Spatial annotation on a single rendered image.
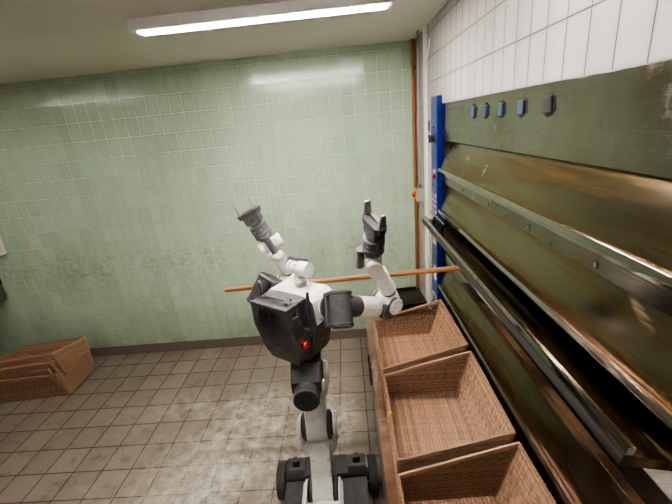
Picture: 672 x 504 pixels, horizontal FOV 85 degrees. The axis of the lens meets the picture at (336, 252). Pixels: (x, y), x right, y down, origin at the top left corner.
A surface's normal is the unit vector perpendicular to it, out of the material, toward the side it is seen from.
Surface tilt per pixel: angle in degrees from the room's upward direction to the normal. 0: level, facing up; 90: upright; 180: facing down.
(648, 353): 70
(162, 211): 90
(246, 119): 90
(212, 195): 90
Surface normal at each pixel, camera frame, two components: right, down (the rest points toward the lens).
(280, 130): -0.02, 0.33
